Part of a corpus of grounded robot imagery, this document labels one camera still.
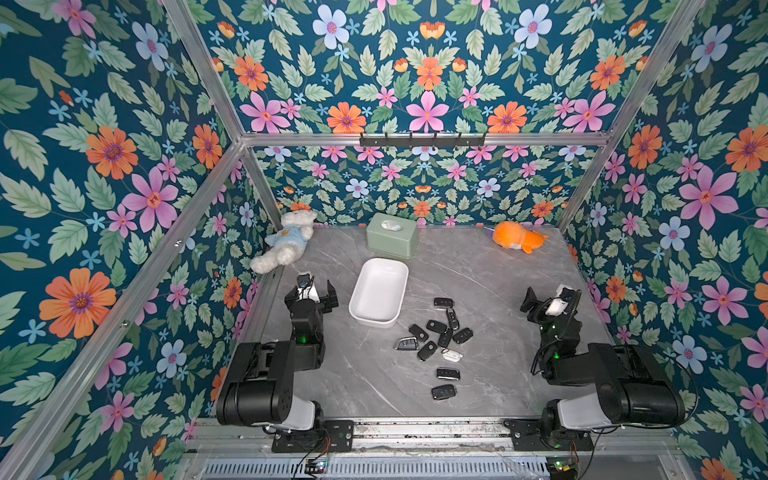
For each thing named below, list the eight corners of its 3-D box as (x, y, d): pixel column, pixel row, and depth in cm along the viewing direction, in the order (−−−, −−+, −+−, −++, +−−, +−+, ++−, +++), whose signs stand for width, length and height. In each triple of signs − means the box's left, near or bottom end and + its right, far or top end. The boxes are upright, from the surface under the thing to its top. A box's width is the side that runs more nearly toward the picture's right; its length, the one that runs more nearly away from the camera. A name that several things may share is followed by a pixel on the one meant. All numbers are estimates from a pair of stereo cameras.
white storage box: (346, 325, 95) (343, 316, 91) (365, 265, 111) (363, 255, 106) (398, 332, 94) (398, 324, 89) (410, 271, 109) (410, 260, 104)
